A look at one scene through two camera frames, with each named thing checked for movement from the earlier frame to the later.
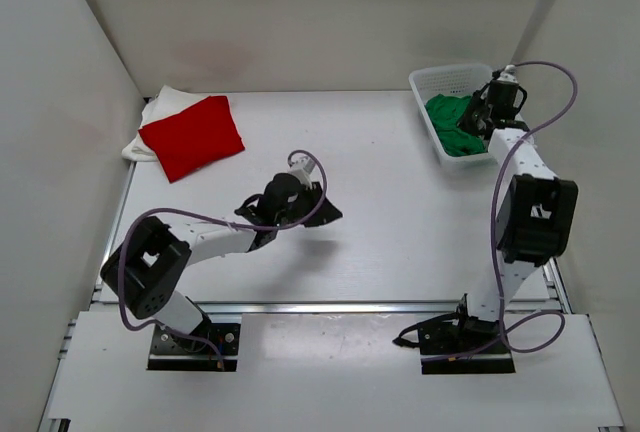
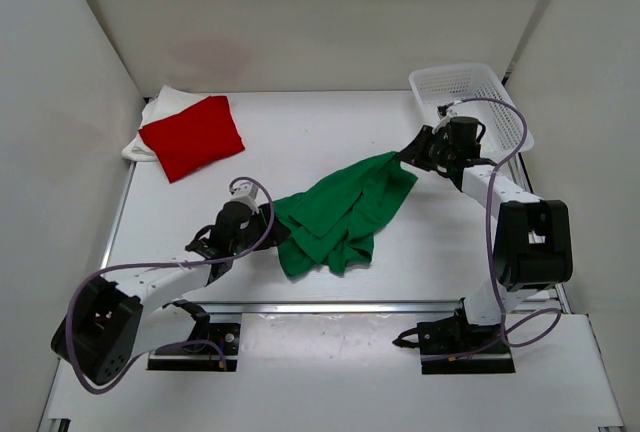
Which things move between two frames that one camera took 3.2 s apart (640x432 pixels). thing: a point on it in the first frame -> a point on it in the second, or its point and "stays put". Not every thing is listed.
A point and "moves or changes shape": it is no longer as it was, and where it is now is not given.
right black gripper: [478, 102] -> [417, 153]
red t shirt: [194, 138] stays put
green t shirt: [444, 113] moves or changes shape
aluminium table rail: [325, 307] stays put
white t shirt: [167, 101] stays put
